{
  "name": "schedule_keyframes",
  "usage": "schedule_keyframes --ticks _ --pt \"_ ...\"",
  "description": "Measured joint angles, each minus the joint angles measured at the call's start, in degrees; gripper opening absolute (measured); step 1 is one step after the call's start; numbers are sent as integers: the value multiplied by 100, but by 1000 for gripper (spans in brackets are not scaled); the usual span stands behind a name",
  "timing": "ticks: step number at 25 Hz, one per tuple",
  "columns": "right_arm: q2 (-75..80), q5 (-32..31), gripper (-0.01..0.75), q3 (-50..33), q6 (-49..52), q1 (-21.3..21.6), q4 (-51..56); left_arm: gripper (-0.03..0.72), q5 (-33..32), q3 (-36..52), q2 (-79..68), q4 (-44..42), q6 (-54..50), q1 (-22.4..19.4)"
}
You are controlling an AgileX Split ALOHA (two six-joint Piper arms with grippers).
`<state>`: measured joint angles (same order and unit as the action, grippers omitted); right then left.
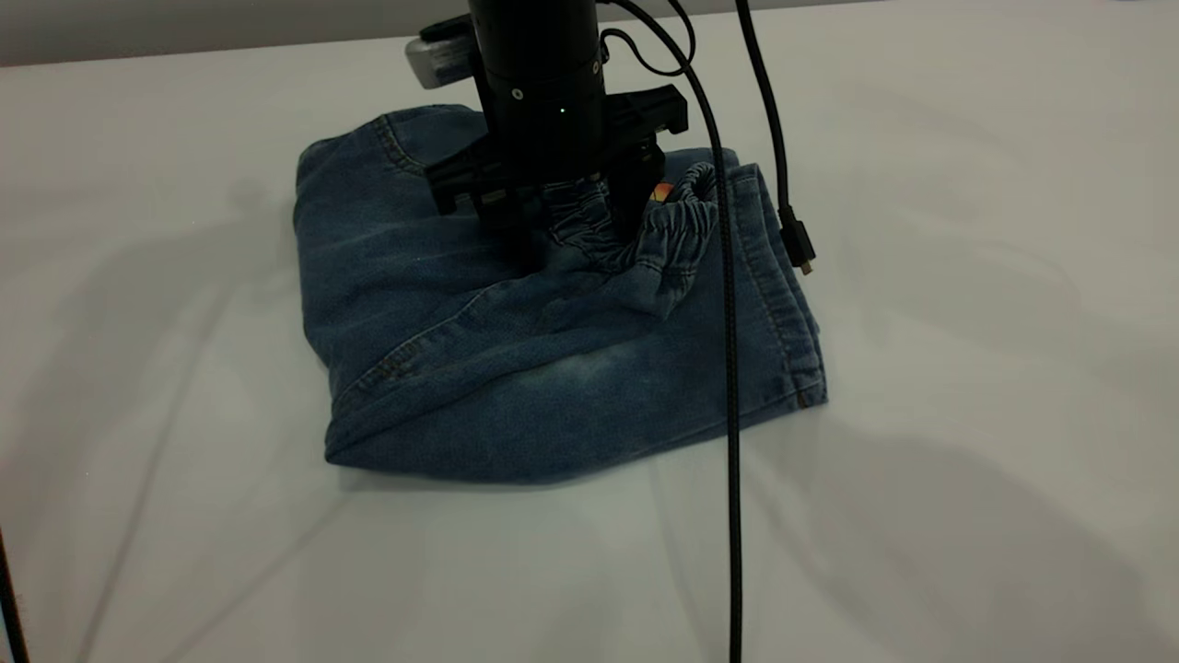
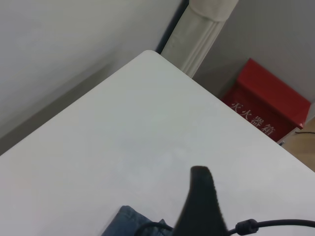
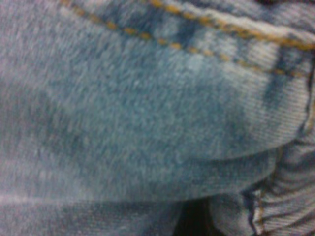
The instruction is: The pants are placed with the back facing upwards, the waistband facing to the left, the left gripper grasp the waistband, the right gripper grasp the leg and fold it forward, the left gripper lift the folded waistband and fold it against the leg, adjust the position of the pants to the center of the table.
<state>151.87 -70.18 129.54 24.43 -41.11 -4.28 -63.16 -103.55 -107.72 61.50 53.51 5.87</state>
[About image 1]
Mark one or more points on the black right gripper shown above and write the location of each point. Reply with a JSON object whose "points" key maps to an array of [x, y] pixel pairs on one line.
{"points": [[553, 129]]}

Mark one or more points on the blue denim shorts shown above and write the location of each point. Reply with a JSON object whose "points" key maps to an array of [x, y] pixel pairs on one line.
{"points": [[516, 368]]}

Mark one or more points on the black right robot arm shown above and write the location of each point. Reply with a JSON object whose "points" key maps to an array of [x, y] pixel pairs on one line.
{"points": [[539, 37]]}

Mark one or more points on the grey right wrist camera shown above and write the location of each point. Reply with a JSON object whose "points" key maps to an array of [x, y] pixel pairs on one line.
{"points": [[437, 60]]}

